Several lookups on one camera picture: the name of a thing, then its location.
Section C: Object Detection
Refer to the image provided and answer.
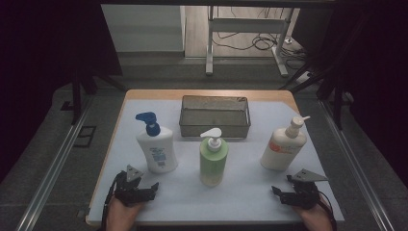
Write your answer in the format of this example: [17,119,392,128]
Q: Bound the white board panel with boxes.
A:
[101,4,187,53]

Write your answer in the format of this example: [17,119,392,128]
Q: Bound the metal mesh basket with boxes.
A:
[178,94,252,140]

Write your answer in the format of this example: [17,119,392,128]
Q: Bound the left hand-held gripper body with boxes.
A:
[113,165,156,207]

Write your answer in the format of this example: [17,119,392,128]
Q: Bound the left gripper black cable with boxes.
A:
[100,170,125,231]

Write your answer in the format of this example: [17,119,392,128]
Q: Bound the white metal desk frame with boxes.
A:
[205,5,290,78]

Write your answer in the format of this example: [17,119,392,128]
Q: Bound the pale blue table mat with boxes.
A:
[87,98,345,224]

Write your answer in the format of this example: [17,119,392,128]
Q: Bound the white power strip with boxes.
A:
[295,71,314,86]

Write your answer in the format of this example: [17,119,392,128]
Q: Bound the black floor cables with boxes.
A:
[213,6,310,70]

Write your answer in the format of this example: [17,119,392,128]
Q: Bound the aluminium rail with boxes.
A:
[14,95,94,231]
[319,99,396,231]

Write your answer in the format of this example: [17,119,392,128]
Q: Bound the green bottle with white pump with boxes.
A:
[199,127,230,188]

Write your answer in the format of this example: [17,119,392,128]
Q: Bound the black stand legs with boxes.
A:
[278,62,344,131]
[70,68,127,126]

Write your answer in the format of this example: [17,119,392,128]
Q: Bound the person's right hand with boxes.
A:
[292,199,335,231]

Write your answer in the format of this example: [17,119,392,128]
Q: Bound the white bottle with blue pump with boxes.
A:
[135,111,179,175]

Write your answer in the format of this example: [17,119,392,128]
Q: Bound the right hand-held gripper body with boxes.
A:
[286,168,329,210]

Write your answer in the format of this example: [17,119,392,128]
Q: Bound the dark curtain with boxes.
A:
[0,0,123,182]
[292,0,408,189]

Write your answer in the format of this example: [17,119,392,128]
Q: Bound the cream pump bottle orange label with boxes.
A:
[259,115,312,172]

